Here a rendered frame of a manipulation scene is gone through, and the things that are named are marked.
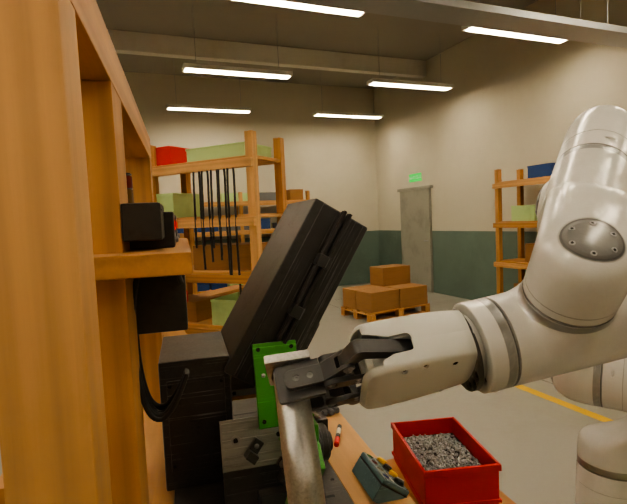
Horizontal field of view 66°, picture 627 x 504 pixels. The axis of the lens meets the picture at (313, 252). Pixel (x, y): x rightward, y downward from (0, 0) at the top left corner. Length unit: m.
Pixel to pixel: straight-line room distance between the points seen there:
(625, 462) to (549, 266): 0.77
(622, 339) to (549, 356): 0.07
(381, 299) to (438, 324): 6.97
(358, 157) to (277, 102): 2.27
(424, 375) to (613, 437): 0.75
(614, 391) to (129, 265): 0.91
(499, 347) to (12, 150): 0.50
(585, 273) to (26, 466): 0.57
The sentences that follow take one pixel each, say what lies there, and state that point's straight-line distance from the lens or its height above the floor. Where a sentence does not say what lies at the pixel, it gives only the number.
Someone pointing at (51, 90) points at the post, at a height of 1.73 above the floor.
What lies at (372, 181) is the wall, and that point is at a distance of 11.68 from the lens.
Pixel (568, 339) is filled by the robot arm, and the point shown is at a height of 1.48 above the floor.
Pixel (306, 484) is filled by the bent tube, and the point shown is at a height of 1.38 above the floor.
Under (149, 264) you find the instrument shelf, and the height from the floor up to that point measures 1.52.
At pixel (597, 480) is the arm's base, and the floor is 1.06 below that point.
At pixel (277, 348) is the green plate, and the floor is 1.26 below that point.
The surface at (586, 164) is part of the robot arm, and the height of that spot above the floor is 1.64.
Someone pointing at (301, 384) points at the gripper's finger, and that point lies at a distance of 0.41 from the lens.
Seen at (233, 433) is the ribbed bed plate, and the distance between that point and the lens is 1.29.
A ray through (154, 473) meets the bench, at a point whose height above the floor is 0.88.
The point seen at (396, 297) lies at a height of 0.32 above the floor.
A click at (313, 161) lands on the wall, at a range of 11.06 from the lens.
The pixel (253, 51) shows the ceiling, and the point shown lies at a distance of 8.87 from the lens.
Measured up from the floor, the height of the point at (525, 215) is 1.51.
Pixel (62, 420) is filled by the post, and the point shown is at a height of 1.38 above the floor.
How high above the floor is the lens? 1.59
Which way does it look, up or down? 4 degrees down
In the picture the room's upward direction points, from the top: 3 degrees counter-clockwise
